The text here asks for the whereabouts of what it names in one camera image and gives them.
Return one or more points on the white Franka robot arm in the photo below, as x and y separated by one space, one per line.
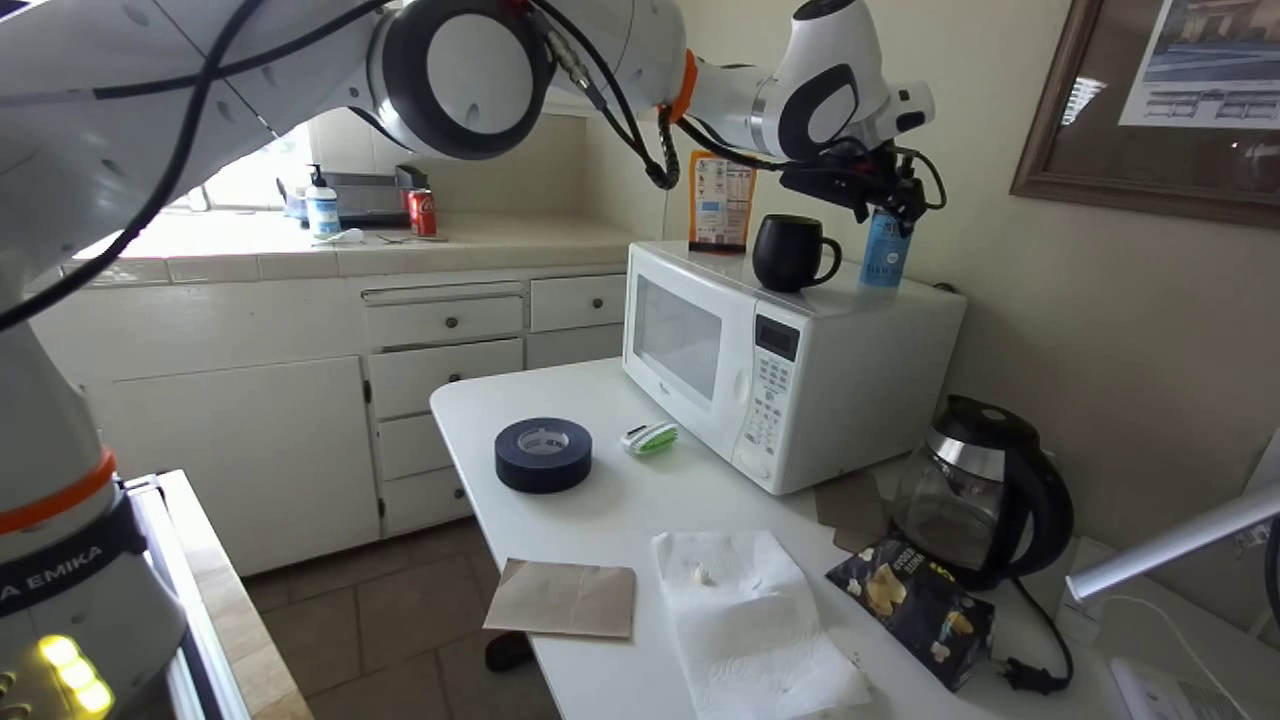
466 66

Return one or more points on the black tape roll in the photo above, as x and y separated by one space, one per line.
541 452

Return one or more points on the white kitchen cabinet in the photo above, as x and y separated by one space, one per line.
267 384

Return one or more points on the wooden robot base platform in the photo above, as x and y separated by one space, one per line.
213 602

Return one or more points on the clear soap dispenser bottle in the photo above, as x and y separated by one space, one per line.
322 202

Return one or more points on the gray countertop appliance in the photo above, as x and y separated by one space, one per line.
367 193

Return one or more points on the white microwave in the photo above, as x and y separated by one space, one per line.
787 366

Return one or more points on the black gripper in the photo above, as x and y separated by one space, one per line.
847 165

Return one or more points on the brown framed picture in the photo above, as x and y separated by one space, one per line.
1174 101

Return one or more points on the black mug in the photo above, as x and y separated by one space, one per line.
787 254

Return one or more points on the red can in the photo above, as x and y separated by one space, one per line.
423 213

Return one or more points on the white table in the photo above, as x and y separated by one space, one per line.
600 523

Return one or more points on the white plastic bag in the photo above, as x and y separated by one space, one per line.
744 620

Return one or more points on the bottle with blue label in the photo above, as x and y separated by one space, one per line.
885 254

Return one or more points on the black table foot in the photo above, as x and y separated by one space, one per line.
511 652

